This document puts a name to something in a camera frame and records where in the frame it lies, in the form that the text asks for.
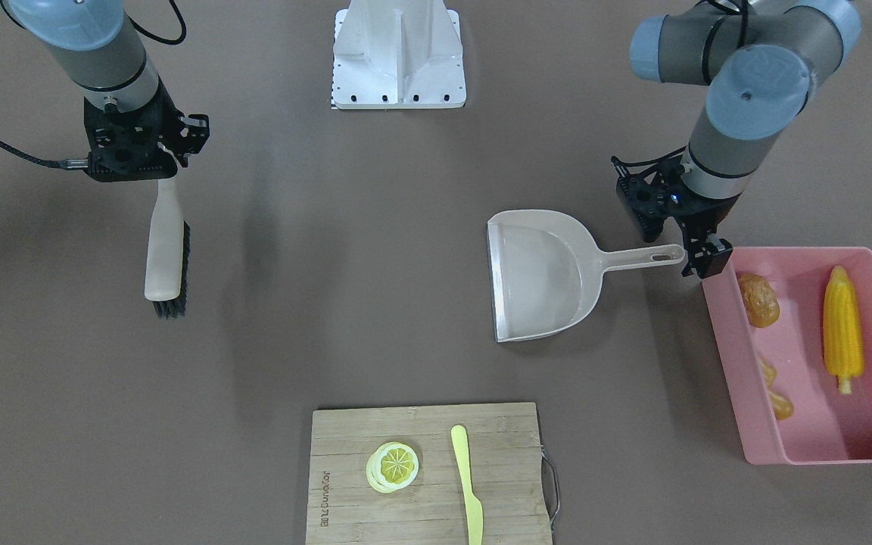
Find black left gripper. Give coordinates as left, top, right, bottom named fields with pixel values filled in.
left=612, top=155, right=739, bottom=279

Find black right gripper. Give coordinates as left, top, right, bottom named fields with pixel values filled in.
left=84, top=82, right=210, bottom=182

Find beige hand brush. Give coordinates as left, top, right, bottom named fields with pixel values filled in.
left=143, top=177, right=190, bottom=319

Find yellow plastic knife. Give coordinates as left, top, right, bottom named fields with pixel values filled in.
left=450, top=424, right=484, bottom=544

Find wooden cutting board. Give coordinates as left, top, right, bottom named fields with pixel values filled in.
left=305, top=401, right=553, bottom=544

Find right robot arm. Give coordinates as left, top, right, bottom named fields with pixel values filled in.
left=0, top=1, right=209, bottom=187

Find yellow toy corn cob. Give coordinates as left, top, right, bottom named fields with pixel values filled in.
left=821, top=265, right=865, bottom=394

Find pink plastic bin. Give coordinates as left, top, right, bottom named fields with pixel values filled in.
left=702, top=246, right=872, bottom=466

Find brown toy potato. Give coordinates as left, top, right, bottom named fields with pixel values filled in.
left=737, top=272, right=781, bottom=329

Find tan toy ginger root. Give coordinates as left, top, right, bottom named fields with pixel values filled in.
left=758, top=357, right=795, bottom=421

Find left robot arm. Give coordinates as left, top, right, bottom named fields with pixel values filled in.
left=612, top=1, right=862, bottom=279

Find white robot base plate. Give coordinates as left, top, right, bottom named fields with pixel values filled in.
left=330, top=1, right=467, bottom=111

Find yellow lemon slices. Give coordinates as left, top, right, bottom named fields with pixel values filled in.
left=366, top=441, right=421, bottom=494

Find beige plastic dustpan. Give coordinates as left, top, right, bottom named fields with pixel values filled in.
left=487, top=208, right=686, bottom=344

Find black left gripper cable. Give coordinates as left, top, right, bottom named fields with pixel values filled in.
left=610, top=148, right=687, bottom=182

